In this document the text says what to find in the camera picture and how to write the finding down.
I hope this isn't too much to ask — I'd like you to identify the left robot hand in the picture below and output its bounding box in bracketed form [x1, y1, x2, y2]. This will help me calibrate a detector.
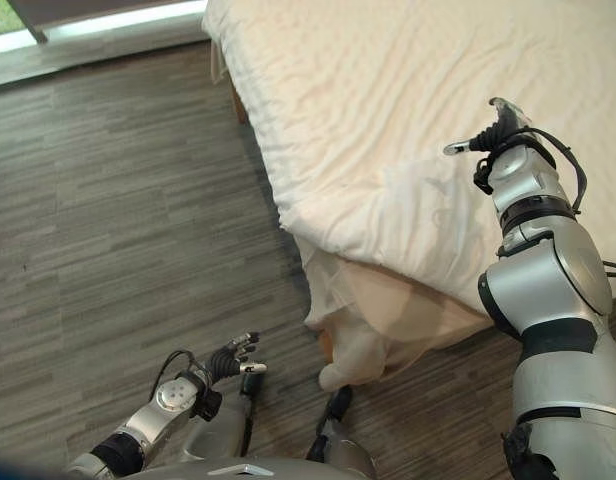
[206, 330, 268, 386]

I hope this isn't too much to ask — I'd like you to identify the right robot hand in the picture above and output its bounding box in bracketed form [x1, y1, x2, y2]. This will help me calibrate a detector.
[443, 97, 534, 156]

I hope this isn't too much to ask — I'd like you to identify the bed with beige sheet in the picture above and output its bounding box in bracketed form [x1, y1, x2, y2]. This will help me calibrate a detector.
[210, 39, 497, 392]

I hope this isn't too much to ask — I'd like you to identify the left silver robot leg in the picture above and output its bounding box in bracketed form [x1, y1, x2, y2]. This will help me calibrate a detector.
[235, 373, 263, 459]

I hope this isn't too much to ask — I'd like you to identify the silver robot leg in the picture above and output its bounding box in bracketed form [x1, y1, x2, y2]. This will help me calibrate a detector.
[235, 373, 263, 459]
[305, 385, 379, 480]

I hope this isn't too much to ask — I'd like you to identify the white duvet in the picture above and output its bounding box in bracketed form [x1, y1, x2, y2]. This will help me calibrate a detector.
[201, 0, 616, 311]

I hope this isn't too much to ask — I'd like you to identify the right silver robot leg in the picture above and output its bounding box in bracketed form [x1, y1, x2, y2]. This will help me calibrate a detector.
[305, 385, 379, 480]

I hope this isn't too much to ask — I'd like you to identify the white window sill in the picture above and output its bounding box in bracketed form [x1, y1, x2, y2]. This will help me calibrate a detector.
[0, 8, 212, 87]

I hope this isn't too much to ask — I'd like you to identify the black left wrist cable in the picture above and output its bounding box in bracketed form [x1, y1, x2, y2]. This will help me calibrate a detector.
[146, 349, 209, 401]

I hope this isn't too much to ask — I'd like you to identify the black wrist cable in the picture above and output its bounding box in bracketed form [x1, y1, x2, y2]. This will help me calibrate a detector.
[146, 349, 209, 401]
[517, 128, 589, 216]

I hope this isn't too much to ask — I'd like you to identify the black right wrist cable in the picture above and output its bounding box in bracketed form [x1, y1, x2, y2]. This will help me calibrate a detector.
[517, 128, 589, 216]

